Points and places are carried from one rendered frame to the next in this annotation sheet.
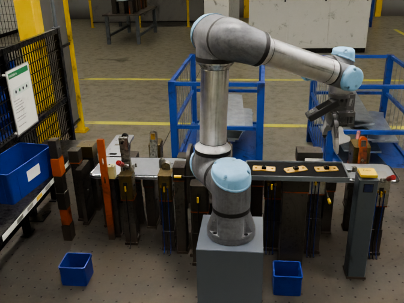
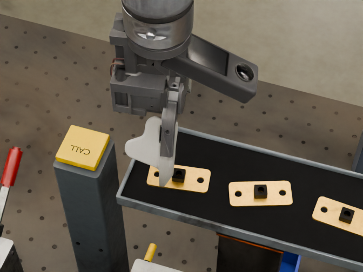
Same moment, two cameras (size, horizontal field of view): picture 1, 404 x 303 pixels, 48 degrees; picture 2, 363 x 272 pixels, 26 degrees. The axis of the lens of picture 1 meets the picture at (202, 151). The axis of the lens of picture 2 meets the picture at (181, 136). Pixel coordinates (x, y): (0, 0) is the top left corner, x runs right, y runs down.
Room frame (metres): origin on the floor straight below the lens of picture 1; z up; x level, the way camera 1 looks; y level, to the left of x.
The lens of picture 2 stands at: (2.08, -0.34, 2.07)
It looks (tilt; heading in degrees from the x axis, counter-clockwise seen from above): 54 degrees down; 192
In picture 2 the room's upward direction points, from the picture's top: straight up
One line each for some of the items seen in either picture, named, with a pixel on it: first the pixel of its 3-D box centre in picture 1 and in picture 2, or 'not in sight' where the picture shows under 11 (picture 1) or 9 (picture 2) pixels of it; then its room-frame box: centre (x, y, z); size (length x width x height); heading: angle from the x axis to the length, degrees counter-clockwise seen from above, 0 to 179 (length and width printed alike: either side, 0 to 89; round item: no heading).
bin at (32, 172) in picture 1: (17, 171); not in sight; (1.70, 0.77, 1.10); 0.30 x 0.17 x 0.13; 164
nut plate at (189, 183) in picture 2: (326, 168); (179, 175); (1.51, -0.46, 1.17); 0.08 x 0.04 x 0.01; 92
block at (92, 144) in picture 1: (91, 175); not in sight; (2.07, 0.57, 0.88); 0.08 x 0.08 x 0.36; 84
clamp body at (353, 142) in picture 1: (355, 175); not in sight; (2.00, -0.76, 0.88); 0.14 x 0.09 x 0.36; 174
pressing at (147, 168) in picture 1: (240, 169); not in sight; (1.87, -0.17, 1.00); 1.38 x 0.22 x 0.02; 84
